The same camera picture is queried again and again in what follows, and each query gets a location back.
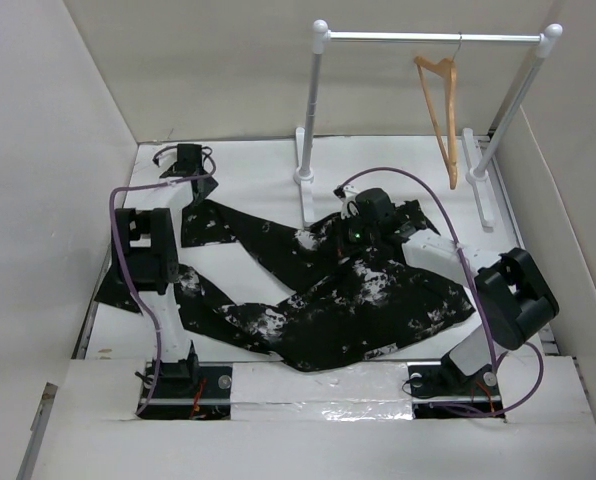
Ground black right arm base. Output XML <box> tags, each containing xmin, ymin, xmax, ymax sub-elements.
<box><xmin>401</xmin><ymin>358</ymin><xmax>503</xmax><ymax>419</ymax></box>

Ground wooden clothes hanger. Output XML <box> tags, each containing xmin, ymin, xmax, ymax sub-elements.
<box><xmin>413</xmin><ymin>32</ymin><xmax>463</xmax><ymax>190</ymax></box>

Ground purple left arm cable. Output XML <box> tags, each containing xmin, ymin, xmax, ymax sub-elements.
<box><xmin>107</xmin><ymin>144</ymin><xmax>217</xmax><ymax>419</ymax></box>

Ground white silver clothes rack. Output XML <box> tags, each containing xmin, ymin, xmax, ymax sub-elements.
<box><xmin>293</xmin><ymin>19</ymin><xmax>564</xmax><ymax>233</ymax></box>

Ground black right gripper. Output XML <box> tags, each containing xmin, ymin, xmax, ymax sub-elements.
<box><xmin>321</xmin><ymin>209</ymin><xmax>380</xmax><ymax>257</ymax></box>

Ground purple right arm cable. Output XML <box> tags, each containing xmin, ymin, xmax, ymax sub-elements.
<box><xmin>340</xmin><ymin>168</ymin><xmax>547</xmax><ymax>419</ymax></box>

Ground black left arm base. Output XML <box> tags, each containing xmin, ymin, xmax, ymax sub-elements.
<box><xmin>135</xmin><ymin>350</ymin><xmax>233</xmax><ymax>421</ymax></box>

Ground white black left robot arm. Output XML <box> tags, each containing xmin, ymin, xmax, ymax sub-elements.
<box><xmin>112</xmin><ymin>143</ymin><xmax>215</xmax><ymax>397</ymax></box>

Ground black white patterned trousers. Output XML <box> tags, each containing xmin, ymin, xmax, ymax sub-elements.
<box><xmin>94</xmin><ymin>169</ymin><xmax>477</xmax><ymax>374</ymax></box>

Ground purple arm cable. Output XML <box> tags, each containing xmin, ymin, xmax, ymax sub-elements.
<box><xmin>107</xmin><ymin>144</ymin><xmax>217</xmax><ymax>419</ymax></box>
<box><xmin>340</xmin><ymin>168</ymin><xmax>547</xmax><ymax>419</ymax></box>

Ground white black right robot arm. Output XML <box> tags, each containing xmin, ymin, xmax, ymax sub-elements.
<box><xmin>334</xmin><ymin>186</ymin><xmax>560</xmax><ymax>394</ymax></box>

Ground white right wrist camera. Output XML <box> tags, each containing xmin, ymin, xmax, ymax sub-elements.
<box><xmin>334</xmin><ymin>184</ymin><xmax>359</xmax><ymax>219</ymax></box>

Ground silver tape strip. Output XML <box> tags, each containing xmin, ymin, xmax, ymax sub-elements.
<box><xmin>230</xmin><ymin>361</ymin><xmax>414</xmax><ymax>422</ymax></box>

